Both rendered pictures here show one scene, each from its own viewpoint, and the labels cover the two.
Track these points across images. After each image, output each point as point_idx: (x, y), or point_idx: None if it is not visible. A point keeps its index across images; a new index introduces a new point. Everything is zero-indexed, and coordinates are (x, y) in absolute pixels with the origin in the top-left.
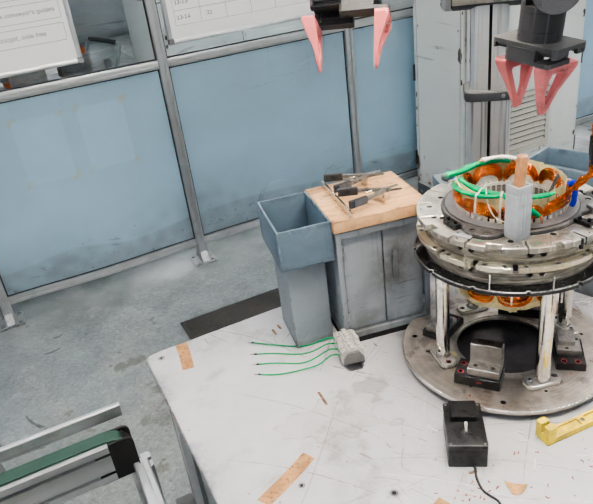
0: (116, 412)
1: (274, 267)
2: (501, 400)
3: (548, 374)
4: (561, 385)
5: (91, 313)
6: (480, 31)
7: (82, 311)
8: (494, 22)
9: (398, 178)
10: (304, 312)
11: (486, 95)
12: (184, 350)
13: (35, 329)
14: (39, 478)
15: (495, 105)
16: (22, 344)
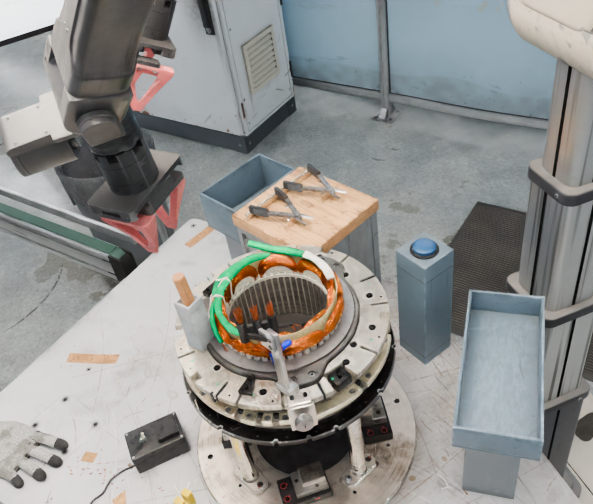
0: (130, 240)
1: None
2: (212, 454)
3: (245, 476)
4: (253, 496)
5: (436, 145)
6: (555, 92)
7: (434, 138)
8: (570, 90)
9: (358, 212)
10: None
11: (541, 181)
12: (207, 231)
13: (391, 132)
14: (75, 246)
15: (551, 201)
16: (370, 139)
